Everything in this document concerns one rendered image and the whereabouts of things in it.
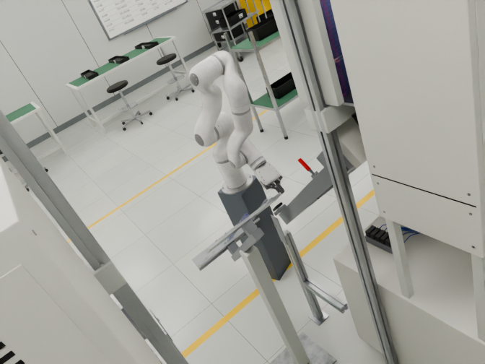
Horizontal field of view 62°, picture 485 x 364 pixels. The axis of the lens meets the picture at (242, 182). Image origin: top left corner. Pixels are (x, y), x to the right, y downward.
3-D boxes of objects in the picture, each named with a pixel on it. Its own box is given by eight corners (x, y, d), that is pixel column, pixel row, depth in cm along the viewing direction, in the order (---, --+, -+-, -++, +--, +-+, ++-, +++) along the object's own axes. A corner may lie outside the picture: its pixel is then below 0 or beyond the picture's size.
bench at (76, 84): (91, 127, 692) (64, 84, 651) (177, 78, 753) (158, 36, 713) (103, 135, 632) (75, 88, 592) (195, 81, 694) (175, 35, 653)
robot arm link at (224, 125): (211, 162, 224) (193, 124, 212) (234, 144, 233) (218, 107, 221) (224, 165, 216) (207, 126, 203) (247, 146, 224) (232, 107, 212)
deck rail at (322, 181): (286, 224, 191) (278, 214, 192) (289, 222, 192) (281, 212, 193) (348, 170, 125) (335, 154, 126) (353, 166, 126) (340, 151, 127)
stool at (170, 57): (163, 102, 660) (145, 66, 628) (182, 87, 692) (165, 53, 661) (185, 100, 630) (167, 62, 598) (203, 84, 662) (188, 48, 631)
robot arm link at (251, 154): (250, 163, 196) (264, 153, 200) (234, 143, 198) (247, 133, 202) (247, 170, 204) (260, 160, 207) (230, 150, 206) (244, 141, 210)
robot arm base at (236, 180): (216, 193, 232) (203, 167, 223) (234, 173, 244) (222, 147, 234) (241, 196, 220) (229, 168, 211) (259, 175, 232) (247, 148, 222)
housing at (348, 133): (350, 173, 129) (321, 140, 132) (441, 99, 146) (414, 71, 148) (361, 163, 122) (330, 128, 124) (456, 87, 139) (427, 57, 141)
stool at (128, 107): (117, 128, 637) (96, 92, 605) (146, 111, 655) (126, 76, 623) (128, 133, 597) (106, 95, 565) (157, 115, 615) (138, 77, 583)
